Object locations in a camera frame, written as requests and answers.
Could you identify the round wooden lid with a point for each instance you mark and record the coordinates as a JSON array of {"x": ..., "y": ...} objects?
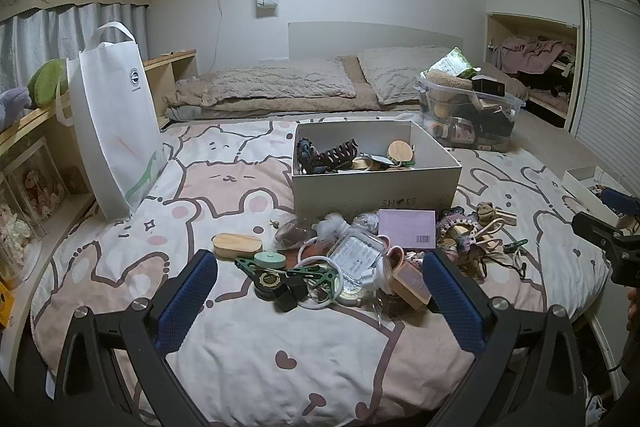
[{"x": 400, "y": 152}]

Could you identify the clear plastic storage bin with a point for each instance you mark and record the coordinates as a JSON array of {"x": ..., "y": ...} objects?
[{"x": 495, "y": 127}]

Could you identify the grey curtain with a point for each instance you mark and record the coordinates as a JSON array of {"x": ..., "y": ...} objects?
[{"x": 50, "y": 37}]

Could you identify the beige fleece blanket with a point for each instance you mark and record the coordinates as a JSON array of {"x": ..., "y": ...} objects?
[{"x": 365, "y": 92}]

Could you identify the white shoe box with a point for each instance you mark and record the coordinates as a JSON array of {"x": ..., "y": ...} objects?
[{"x": 375, "y": 192}]

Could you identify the pile of clothes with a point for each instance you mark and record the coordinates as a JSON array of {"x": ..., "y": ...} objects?
[{"x": 530, "y": 54}]

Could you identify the green snack packet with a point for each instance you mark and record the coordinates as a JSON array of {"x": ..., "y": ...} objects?
[{"x": 452, "y": 64}]

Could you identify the green frog figure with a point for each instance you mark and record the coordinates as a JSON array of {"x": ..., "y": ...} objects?
[{"x": 485, "y": 212}]

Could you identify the clear doll display box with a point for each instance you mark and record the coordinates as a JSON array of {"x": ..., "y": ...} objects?
[
  {"x": 17, "y": 237},
  {"x": 40, "y": 192}
]

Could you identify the oval wooden box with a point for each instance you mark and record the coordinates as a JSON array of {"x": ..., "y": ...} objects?
[{"x": 235, "y": 247}]

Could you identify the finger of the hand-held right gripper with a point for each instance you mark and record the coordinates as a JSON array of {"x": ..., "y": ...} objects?
[
  {"x": 625, "y": 257},
  {"x": 622, "y": 201}
]

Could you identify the black square cup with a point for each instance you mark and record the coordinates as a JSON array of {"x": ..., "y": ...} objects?
[{"x": 287, "y": 299}]

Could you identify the wooden bedside shelf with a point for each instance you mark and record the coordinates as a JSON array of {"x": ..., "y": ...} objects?
[{"x": 165, "y": 77}]

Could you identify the clear plastic case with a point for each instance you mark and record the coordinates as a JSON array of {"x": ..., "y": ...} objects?
[{"x": 355, "y": 257}]

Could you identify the green clothes peg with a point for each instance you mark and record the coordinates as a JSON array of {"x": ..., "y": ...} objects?
[{"x": 245, "y": 264}]

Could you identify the white headboard panel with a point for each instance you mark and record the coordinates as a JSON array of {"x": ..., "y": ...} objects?
[{"x": 375, "y": 34}]

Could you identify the brown claw hair clip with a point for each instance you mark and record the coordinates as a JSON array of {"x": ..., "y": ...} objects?
[{"x": 340, "y": 152}]

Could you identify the purple card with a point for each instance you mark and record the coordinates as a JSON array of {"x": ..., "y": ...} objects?
[{"x": 405, "y": 227}]

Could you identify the brown leather piece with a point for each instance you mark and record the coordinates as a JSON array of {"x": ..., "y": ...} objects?
[{"x": 315, "y": 251}]

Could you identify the yellow round tape measure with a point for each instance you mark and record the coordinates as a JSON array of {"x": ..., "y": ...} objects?
[{"x": 350, "y": 297}]

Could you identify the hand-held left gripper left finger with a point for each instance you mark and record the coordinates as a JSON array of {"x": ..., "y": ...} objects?
[{"x": 187, "y": 292}]

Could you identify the green plastic clip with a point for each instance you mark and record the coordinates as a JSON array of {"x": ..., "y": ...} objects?
[{"x": 515, "y": 247}]

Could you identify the white fluffy pompom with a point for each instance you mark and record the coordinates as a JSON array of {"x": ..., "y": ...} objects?
[{"x": 330, "y": 227}]

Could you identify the green plush toy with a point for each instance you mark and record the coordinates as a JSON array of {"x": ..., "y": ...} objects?
[{"x": 47, "y": 82}]

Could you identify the purple plush toy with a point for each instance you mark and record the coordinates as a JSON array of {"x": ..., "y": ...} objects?
[{"x": 12, "y": 107}]

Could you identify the wooden wall niche shelf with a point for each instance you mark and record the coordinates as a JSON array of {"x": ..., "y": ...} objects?
[{"x": 547, "y": 107}]

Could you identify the white lace scrunchie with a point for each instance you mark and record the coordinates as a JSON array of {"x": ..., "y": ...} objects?
[{"x": 367, "y": 221}]

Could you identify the black round tin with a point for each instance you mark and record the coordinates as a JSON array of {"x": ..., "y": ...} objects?
[{"x": 270, "y": 284}]

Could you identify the white tote bag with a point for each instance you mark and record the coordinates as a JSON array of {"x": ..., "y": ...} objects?
[{"x": 110, "y": 117}]

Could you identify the beige textured pillow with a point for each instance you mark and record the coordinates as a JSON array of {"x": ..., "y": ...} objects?
[
  {"x": 280, "y": 82},
  {"x": 400, "y": 72}
]

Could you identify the small black box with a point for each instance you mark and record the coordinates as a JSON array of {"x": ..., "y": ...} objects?
[{"x": 489, "y": 86}]

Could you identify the white slatted door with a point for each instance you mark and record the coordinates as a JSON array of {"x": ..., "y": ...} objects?
[{"x": 610, "y": 82}]

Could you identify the blue crochet flower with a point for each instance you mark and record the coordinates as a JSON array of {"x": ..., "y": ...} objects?
[{"x": 306, "y": 154}]

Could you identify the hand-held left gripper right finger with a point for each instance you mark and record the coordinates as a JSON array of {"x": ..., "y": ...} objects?
[{"x": 450, "y": 292}]

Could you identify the brown fluffy pouch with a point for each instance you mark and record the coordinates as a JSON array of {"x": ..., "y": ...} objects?
[{"x": 450, "y": 79}]

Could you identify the brown glass bottle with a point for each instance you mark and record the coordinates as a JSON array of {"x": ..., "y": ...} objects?
[{"x": 457, "y": 129}]

